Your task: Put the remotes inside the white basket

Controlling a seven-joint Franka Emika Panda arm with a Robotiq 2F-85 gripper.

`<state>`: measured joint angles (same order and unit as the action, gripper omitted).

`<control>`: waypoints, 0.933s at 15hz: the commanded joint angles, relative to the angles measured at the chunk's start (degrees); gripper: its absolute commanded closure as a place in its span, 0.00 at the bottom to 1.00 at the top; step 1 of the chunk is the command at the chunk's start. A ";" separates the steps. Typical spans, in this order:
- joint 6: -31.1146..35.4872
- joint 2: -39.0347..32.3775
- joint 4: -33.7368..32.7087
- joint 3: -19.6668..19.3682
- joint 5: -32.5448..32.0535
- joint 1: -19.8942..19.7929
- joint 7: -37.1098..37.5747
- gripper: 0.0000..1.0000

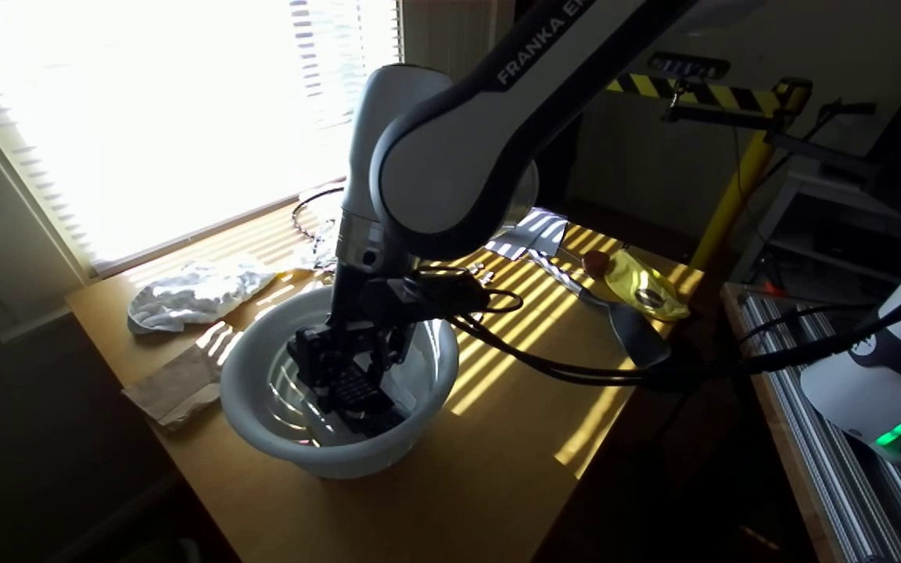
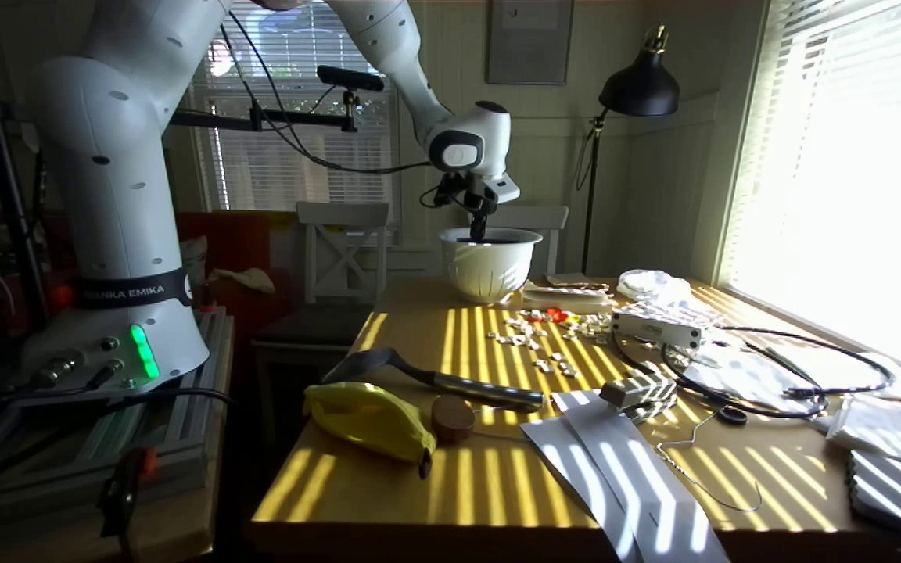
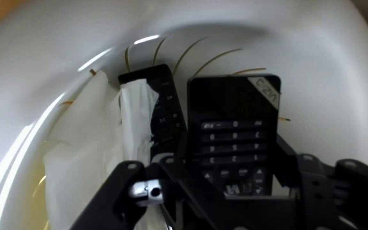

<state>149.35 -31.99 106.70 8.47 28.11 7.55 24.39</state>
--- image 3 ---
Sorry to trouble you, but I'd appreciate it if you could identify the black remote with white sticker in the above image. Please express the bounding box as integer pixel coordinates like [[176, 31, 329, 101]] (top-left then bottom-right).
[[187, 74, 283, 198]]

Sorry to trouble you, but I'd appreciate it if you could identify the white paper sheet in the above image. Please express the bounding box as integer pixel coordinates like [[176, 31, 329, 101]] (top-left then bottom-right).
[[43, 69, 162, 230]]

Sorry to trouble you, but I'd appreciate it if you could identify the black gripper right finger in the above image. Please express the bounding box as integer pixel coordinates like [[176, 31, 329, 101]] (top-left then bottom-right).
[[277, 133, 302, 189]]

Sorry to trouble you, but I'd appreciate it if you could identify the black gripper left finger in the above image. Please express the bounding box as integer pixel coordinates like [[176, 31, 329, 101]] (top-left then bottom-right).
[[173, 126, 191, 171]]

